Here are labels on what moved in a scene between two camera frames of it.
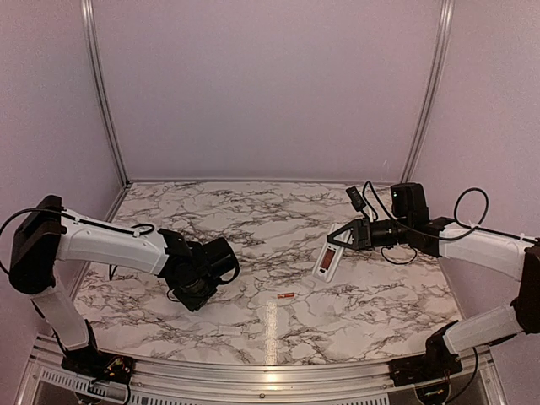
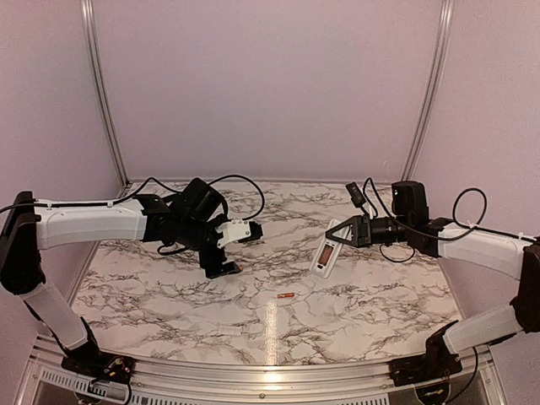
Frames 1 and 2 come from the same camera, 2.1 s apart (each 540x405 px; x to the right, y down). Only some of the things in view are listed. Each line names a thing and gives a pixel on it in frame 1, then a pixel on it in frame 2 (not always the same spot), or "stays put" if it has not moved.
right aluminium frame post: [445, 30] stays put
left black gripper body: [198, 290] -> [192, 235]
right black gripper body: [370, 240] stays put
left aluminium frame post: [89, 28] stays put
